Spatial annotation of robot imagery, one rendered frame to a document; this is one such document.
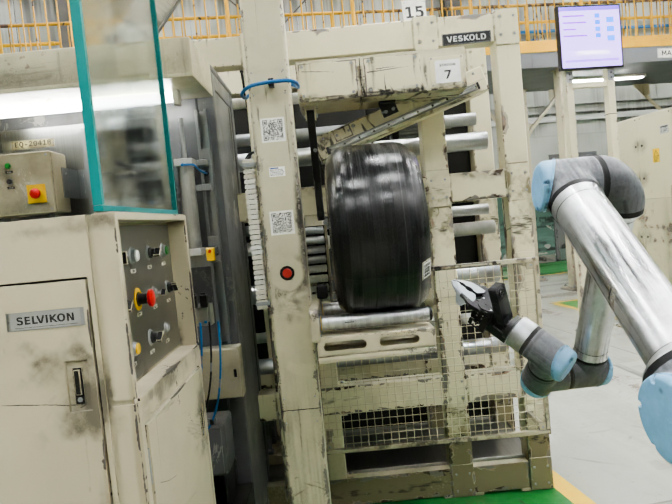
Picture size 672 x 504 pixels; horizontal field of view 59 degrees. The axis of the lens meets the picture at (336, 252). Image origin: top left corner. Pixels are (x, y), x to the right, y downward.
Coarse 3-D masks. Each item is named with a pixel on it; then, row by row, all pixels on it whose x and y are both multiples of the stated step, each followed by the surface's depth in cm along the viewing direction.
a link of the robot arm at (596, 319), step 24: (624, 168) 131; (624, 192) 131; (624, 216) 134; (600, 312) 149; (576, 336) 158; (600, 336) 153; (576, 360) 160; (600, 360) 156; (576, 384) 159; (600, 384) 161
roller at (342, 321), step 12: (360, 312) 181; (372, 312) 180; (384, 312) 180; (396, 312) 179; (408, 312) 179; (420, 312) 179; (324, 324) 179; (336, 324) 179; (348, 324) 179; (360, 324) 179; (372, 324) 180; (384, 324) 180
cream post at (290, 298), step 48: (240, 0) 181; (288, 96) 183; (288, 144) 184; (288, 192) 184; (288, 240) 185; (288, 288) 186; (288, 336) 187; (288, 384) 188; (288, 432) 188; (288, 480) 190
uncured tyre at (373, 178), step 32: (352, 160) 175; (384, 160) 174; (416, 160) 179; (352, 192) 168; (384, 192) 167; (416, 192) 168; (352, 224) 166; (384, 224) 166; (416, 224) 166; (352, 256) 167; (384, 256) 167; (416, 256) 168; (352, 288) 172; (384, 288) 172; (416, 288) 174
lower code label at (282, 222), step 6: (288, 210) 185; (270, 216) 185; (276, 216) 185; (282, 216) 185; (288, 216) 185; (270, 222) 185; (276, 222) 185; (282, 222) 185; (288, 222) 185; (276, 228) 185; (282, 228) 185; (288, 228) 185; (294, 228) 185; (276, 234) 185; (282, 234) 185
